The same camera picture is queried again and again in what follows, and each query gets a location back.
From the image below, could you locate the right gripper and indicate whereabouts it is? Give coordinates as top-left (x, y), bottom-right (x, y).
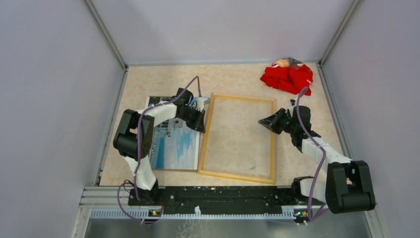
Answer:
top-left (258, 108), bottom-right (297, 135)

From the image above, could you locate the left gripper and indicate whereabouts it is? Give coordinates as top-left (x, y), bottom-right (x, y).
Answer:
top-left (178, 106), bottom-right (206, 133)

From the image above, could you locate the building photo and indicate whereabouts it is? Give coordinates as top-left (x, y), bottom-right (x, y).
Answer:
top-left (145, 96), bottom-right (206, 173)

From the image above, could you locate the yellow wooden picture frame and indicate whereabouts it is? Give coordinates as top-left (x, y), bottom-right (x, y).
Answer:
top-left (197, 93), bottom-right (276, 184)

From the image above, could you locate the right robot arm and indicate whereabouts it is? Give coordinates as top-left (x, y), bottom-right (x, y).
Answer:
top-left (259, 106), bottom-right (376, 214)

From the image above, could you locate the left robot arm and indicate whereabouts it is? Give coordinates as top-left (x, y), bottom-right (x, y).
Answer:
top-left (113, 88), bottom-right (210, 205)

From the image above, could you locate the red cloth doll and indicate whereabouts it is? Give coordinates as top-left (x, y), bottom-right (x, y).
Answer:
top-left (260, 58), bottom-right (314, 96)

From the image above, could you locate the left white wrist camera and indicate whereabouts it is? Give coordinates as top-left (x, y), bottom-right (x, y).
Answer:
top-left (195, 96), bottom-right (211, 112)

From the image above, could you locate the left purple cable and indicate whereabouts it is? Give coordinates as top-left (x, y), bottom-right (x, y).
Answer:
top-left (117, 76), bottom-right (203, 225)

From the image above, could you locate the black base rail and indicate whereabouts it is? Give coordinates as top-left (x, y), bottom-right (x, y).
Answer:
top-left (128, 186), bottom-right (308, 215)

